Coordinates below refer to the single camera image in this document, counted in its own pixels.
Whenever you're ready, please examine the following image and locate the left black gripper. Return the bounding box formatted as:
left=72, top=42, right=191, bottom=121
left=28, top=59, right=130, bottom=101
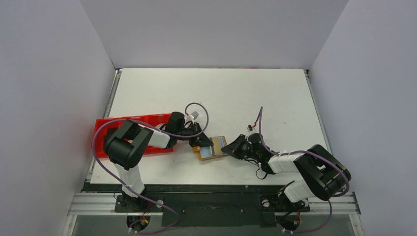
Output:
left=176, top=122, right=213, bottom=148

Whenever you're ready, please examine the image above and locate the yellow leather card holder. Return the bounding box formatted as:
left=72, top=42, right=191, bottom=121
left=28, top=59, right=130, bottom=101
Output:
left=192, top=136, right=228, bottom=161

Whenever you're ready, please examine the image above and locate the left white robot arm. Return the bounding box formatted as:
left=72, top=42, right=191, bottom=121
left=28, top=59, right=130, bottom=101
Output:
left=104, top=112, right=213, bottom=211

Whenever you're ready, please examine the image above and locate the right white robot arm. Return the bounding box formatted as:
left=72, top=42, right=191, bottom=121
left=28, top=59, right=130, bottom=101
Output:
left=221, top=133, right=352, bottom=210

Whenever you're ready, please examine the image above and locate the red plastic tray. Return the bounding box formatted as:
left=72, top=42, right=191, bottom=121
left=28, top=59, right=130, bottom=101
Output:
left=93, top=113, right=171, bottom=159

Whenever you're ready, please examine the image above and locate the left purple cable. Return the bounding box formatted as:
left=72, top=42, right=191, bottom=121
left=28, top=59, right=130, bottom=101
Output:
left=91, top=103, right=210, bottom=209

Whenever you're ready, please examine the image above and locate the purple cable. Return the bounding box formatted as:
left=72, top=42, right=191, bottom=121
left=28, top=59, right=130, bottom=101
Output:
left=91, top=103, right=210, bottom=209
left=251, top=106, right=351, bottom=198

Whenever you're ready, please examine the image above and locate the black looped cable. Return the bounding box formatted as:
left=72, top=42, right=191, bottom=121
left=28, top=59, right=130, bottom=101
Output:
left=254, top=163, right=268, bottom=180

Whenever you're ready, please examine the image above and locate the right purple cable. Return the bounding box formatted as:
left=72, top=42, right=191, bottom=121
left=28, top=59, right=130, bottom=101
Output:
left=251, top=106, right=351, bottom=198

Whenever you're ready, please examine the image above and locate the aluminium rail frame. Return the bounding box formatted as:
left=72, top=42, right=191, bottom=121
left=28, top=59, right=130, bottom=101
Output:
left=68, top=192, right=360, bottom=216

